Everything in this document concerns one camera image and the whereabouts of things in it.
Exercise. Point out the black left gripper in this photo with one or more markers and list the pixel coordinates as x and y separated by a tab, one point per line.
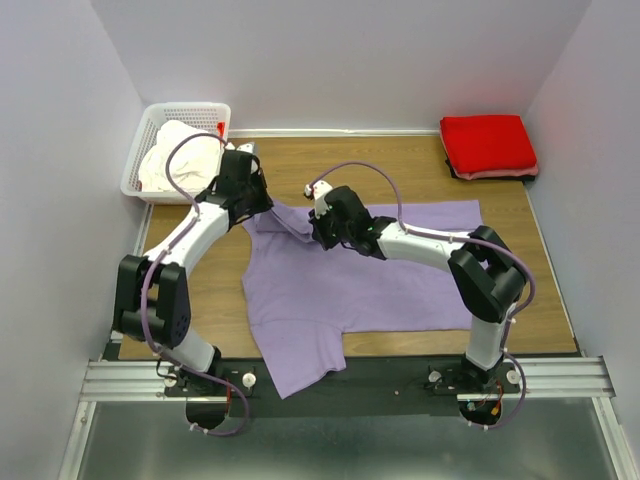
266	202

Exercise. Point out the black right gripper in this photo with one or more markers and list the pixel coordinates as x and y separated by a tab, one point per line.
317	233

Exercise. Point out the purple t shirt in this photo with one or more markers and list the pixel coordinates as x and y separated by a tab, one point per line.
301	299

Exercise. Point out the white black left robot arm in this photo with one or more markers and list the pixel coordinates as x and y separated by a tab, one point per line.
152	295

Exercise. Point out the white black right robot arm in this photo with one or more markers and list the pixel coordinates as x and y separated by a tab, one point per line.
489	277

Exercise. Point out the white crumpled t shirt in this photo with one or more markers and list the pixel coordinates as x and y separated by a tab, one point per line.
192	167

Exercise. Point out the red garment in basket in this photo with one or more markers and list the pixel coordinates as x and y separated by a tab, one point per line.
222	129

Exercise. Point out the white plastic laundry basket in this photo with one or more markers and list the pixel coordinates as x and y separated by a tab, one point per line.
199	115

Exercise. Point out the folded red t shirt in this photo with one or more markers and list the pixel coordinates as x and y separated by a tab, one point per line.
487	142

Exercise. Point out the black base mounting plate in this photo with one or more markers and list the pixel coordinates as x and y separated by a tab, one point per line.
368	386

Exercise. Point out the folded black t shirt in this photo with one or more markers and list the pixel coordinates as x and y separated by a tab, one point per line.
451	171

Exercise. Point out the folded pink t shirt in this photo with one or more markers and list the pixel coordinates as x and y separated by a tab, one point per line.
505	174

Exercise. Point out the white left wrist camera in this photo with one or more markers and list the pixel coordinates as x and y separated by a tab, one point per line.
247	148

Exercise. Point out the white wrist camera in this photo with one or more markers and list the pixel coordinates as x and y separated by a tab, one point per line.
247	148
317	193

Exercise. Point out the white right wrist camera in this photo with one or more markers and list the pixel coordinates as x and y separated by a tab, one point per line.
317	193

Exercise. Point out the aluminium frame rail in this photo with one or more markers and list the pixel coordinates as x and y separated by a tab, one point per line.
561	425

